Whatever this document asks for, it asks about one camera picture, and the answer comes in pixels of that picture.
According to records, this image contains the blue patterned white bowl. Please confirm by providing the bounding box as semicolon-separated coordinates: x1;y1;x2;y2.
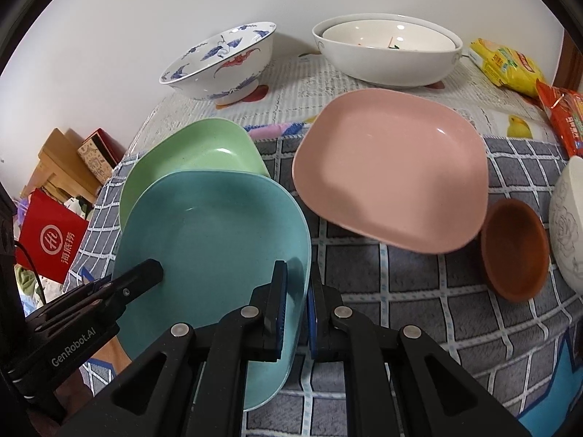
159;21;278;106

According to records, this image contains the grey checked blanket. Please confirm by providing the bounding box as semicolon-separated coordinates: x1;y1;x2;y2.
61;134;583;437

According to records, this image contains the pink plate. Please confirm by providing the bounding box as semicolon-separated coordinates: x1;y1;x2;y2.
291;88;489;255

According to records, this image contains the teal plate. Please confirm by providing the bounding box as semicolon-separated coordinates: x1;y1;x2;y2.
113;169;313;413

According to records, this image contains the large white bowl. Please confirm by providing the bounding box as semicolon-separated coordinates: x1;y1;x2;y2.
312;15;463;89

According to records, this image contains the black cable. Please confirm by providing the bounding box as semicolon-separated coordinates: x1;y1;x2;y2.
15;242;45;305

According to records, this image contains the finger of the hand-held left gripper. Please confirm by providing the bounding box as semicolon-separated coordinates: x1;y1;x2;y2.
25;259;164;343

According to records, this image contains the red paper bag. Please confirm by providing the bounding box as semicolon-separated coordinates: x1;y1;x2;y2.
16;189;90;283

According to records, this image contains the small brown bowl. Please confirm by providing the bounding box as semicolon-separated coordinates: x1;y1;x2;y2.
480;198;551;303

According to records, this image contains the red chip bag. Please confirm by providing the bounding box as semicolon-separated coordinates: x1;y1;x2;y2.
535;79;583;159

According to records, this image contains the green plate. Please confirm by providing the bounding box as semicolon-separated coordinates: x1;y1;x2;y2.
118;117;271;233

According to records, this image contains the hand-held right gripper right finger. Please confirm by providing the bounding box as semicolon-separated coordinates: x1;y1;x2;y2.
307;275;531;437

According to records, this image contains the plain white bowl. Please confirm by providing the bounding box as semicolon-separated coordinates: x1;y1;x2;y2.
321;20;457;52

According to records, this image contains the white bowl with grey flowers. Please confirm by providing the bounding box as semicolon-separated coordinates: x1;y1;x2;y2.
548;155;583;296

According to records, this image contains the wooden furniture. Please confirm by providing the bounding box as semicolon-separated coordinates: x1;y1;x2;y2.
34;127;103;203

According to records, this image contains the yellow chip bag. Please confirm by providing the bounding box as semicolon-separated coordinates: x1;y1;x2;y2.
469;38;545;98

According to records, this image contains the printed table cloth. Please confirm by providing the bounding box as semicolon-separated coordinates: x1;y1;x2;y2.
132;52;559;146

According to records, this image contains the patterned box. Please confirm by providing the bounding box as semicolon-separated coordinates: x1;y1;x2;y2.
77;130;126;187

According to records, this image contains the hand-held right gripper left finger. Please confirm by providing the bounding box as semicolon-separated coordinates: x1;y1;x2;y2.
57;259;290;437

